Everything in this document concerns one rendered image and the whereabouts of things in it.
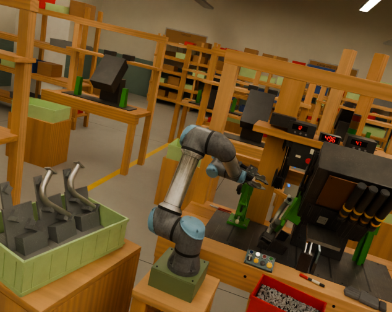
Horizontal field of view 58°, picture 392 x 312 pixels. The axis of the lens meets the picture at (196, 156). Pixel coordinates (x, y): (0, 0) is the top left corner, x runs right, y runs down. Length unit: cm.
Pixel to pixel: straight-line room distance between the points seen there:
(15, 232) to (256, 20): 1093
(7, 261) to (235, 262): 106
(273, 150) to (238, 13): 1004
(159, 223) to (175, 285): 28
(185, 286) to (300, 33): 1082
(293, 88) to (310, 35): 971
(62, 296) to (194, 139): 87
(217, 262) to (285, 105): 103
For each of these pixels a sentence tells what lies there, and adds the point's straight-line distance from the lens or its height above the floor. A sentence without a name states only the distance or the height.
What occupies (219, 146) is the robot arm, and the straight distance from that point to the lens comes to 159.
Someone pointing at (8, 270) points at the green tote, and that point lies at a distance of 171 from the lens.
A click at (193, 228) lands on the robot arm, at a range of 155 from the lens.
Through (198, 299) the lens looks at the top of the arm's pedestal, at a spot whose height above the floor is 85.
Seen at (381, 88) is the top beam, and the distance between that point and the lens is 232.
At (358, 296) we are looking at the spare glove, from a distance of 205.
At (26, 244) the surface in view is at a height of 90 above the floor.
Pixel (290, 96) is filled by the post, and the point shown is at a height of 175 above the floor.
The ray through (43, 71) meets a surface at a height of 92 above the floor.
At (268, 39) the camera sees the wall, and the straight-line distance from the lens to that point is 1198.
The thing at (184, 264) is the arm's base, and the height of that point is 100.
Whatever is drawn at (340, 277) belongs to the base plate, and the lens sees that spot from 218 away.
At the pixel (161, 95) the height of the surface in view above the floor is 27.
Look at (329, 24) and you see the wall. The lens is 1203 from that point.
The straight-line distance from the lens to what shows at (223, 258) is 195.
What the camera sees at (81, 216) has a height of 93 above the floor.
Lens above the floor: 187
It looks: 16 degrees down
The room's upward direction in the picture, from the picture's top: 13 degrees clockwise
